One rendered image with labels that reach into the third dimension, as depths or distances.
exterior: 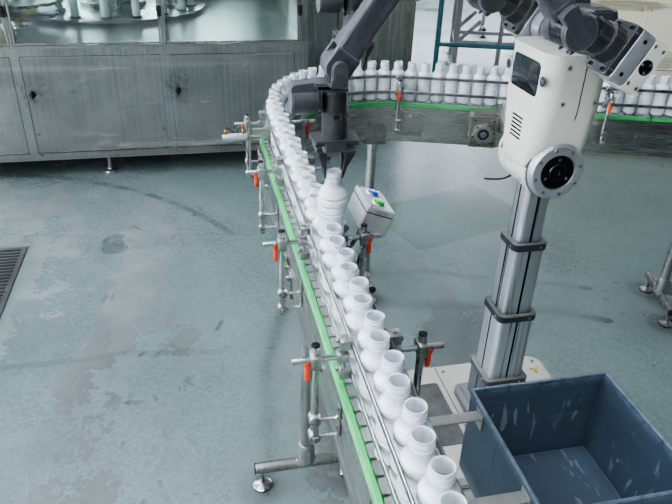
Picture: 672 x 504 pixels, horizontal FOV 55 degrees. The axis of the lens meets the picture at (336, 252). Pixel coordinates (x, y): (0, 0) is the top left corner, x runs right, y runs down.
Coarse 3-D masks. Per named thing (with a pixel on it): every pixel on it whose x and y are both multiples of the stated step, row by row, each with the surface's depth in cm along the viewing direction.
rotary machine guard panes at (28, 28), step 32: (32, 0) 393; (64, 0) 396; (96, 0) 400; (128, 0) 404; (192, 0) 411; (224, 0) 415; (256, 0) 420; (288, 0) 424; (0, 32) 398; (32, 32) 401; (64, 32) 405; (96, 32) 409; (128, 32) 413; (192, 32) 421; (224, 32) 425; (256, 32) 429; (288, 32) 434
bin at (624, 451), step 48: (528, 384) 135; (576, 384) 138; (480, 432) 130; (528, 432) 143; (576, 432) 146; (624, 432) 134; (480, 480) 132; (528, 480) 140; (576, 480) 140; (624, 480) 135
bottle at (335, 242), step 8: (328, 240) 142; (336, 240) 144; (328, 248) 142; (336, 248) 141; (328, 256) 142; (336, 256) 142; (328, 264) 142; (328, 272) 143; (328, 288) 145; (328, 296) 146; (328, 304) 147
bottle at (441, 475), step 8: (440, 456) 89; (432, 464) 89; (440, 464) 90; (448, 464) 89; (432, 472) 87; (440, 472) 90; (448, 472) 90; (456, 472) 88; (424, 480) 90; (432, 480) 87; (440, 480) 86; (448, 480) 86; (424, 488) 89; (432, 488) 88; (440, 488) 87; (448, 488) 87; (456, 488) 89; (416, 496) 91; (424, 496) 88; (432, 496) 88
